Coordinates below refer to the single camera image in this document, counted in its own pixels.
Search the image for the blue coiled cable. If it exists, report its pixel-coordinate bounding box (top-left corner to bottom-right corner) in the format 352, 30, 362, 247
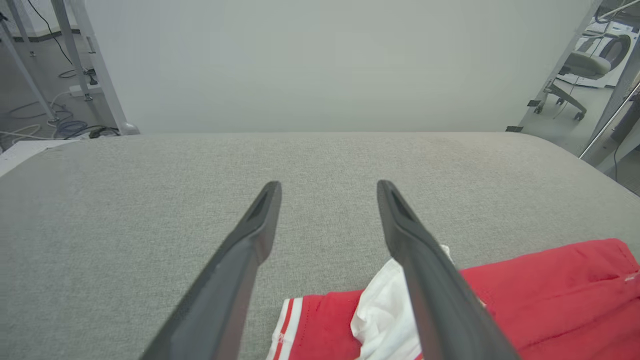
52, 119, 90, 139

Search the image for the silver metal pole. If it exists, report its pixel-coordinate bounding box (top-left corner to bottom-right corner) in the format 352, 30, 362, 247
579, 82, 640, 161

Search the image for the grey tripod leg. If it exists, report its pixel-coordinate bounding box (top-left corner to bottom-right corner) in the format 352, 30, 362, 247
0, 14, 57, 122
50, 0, 94, 102

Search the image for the red and white garment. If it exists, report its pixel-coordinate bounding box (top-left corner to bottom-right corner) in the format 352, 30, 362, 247
265, 238, 640, 360

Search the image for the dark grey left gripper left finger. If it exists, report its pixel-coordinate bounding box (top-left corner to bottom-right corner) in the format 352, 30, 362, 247
140, 181, 283, 360

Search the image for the grey office chair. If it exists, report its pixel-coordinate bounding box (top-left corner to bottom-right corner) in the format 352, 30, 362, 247
534, 32, 633, 122

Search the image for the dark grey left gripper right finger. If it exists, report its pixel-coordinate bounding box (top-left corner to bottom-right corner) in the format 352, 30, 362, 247
376, 180, 521, 360

